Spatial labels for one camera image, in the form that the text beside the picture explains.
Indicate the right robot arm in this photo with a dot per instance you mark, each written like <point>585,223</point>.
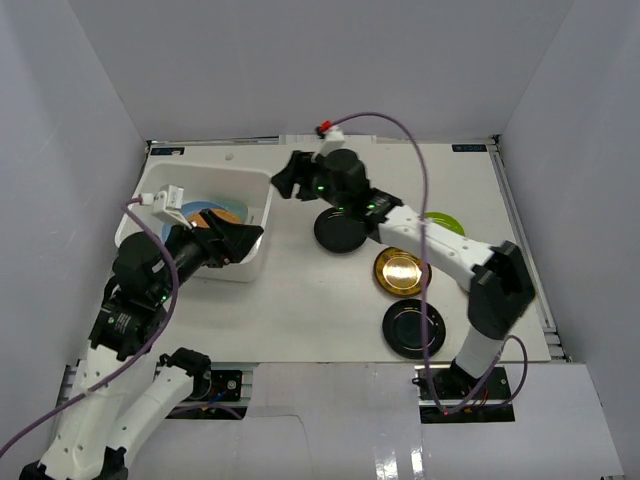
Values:
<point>495,278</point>

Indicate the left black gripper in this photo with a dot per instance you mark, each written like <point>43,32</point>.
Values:
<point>214,240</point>

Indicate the woven bamboo round plate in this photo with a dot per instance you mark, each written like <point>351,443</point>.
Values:
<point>203,219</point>

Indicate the light blue round plate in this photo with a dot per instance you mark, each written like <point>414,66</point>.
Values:
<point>235,213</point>

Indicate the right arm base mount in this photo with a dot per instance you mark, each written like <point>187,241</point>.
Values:
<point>487,406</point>

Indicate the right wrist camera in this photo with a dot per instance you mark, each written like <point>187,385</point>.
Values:
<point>332,138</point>

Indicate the lime green round plate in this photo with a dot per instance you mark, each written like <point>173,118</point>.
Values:
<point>447,221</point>

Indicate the aluminium frame rail right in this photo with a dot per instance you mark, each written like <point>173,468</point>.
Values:
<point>549,327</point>

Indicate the white plastic bin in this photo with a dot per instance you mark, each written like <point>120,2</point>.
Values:
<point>246,192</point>

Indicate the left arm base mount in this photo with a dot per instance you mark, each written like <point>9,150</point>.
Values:
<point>221,398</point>

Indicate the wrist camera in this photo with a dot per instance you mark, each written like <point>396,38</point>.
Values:
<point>167,205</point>
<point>332,138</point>

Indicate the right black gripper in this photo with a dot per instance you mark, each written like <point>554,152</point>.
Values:
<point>300,170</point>

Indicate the yellow patterned plate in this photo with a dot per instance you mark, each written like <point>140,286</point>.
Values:
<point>398,272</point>

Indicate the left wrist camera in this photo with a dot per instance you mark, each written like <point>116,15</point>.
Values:
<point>167,205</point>

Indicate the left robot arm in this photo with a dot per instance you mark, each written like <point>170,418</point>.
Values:
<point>120,395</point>

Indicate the black glossy round plate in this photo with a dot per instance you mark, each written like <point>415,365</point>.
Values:
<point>337,233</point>

